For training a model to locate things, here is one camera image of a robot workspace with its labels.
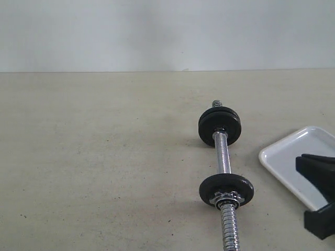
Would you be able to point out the black weight plate far end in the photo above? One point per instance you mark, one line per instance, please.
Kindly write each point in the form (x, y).
(213, 121)

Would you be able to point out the white rectangular tray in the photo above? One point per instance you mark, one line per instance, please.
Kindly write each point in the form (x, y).
(279, 159)

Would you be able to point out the chrome star collar nut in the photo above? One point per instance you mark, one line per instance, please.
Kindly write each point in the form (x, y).
(232, 199)

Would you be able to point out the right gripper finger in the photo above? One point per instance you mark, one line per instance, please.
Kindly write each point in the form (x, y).
(318, 172)
(321, 222)

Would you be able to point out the black weight plate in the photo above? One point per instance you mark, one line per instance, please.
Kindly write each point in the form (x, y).
(226, 182)
(218, 109)

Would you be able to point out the chrome threaded dumbbell bar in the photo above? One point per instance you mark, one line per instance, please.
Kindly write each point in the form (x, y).
(229, 226)

